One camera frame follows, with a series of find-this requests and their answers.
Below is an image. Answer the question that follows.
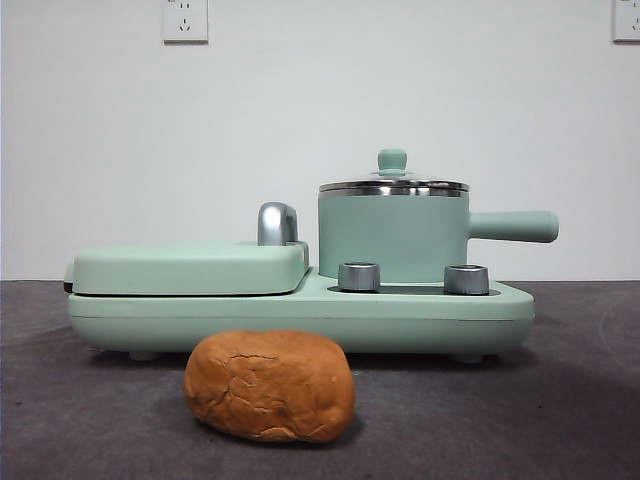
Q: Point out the glass lid with green knob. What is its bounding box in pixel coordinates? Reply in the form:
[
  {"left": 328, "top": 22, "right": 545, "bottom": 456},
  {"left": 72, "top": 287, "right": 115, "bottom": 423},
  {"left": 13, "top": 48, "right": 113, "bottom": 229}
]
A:
[{"left": 318, "top": 147, "right": 470, "bottom": 191}]

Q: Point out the brown potato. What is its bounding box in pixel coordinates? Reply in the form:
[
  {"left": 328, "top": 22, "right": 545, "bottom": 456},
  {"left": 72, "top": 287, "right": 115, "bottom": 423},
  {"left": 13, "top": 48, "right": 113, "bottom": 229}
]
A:
[{"left": 183, "top": 328, "right": 357, "bottom": 444}]

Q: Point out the mint green steamer pot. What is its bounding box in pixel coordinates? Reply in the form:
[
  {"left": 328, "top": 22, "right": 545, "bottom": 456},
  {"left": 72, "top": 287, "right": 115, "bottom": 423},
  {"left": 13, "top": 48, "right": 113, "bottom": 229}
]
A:
[{"left": 317, "top": 186, "right": 560, "bottom": 284}]

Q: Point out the silver control knob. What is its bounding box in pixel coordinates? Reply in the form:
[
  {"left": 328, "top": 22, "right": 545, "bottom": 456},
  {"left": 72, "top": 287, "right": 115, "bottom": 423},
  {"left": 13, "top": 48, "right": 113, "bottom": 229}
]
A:
[
  {"left": 443, "top": 263, "right": 490, "bottom": 295},
  {"left": 337, "top": 260, "right": 382, "bottom": 292}
]

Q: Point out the mint green breakfast machine base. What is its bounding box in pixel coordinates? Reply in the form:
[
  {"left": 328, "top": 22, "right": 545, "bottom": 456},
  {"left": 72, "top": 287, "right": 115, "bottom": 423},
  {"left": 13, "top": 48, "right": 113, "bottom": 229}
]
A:
[{"left": 67, "top": 266, "right": 536, "bottom": 364}]

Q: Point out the chrome cover handle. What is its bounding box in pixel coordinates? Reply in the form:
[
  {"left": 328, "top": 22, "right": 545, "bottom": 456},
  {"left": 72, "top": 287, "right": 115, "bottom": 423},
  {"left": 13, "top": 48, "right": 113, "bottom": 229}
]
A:
[{"left": 257, "top": 201, "right": 302, "bottom": 247}]

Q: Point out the white wall socket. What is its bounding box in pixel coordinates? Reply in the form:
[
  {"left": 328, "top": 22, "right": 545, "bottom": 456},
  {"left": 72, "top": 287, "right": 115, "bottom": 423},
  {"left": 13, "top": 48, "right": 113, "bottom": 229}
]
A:
[
  {"left": 612, "top": 0, "right": 640, "bottom": 43},
  {"left": 162, "top": 0, "right": 209, "bottom": 45}
]

